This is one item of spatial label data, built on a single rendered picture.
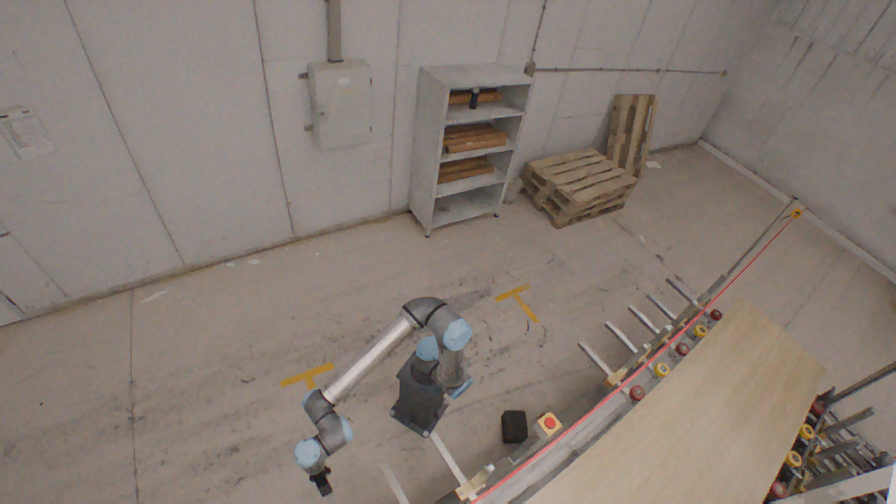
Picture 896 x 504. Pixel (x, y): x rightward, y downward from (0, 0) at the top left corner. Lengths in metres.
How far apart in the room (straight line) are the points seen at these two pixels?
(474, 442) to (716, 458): 1.43
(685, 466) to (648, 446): 0.20
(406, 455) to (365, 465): 0.27
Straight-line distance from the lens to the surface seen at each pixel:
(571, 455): 2.17
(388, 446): 2.63
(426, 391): 2.11
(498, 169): 3.95
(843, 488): 2.13
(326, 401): 1.46
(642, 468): 2.01
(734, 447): 2.39
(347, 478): 2.59
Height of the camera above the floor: 2.53
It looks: 45 degrees down
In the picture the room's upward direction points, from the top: 10 degrees clockwise
